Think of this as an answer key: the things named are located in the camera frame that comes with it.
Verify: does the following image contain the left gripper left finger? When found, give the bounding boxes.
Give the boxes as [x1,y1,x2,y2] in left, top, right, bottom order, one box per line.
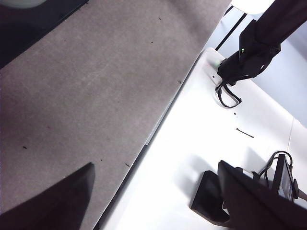
[0,162,96,230]

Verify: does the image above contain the black rectangular tray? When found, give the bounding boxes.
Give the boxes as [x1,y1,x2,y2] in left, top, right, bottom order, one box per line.
[0,0,90,70]

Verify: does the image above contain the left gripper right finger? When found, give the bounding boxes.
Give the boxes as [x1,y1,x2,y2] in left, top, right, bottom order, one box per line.
[217,160,307,230]

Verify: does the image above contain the small black screen device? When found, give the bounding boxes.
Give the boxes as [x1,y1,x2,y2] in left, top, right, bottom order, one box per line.
[272,154,300,202]

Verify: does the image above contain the black box stand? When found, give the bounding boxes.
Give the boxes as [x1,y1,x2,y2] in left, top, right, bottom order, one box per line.
[189,170,231,226]

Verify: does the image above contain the black frame rod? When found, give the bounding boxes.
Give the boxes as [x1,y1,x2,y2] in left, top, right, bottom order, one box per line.
[215,12,248,51]

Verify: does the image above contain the teal ribbed bowl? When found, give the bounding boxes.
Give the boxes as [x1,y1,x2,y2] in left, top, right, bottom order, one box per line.
[0,0,47,9]

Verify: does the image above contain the black looped cable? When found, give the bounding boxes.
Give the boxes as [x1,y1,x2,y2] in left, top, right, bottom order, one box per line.
[215,81,242,108]

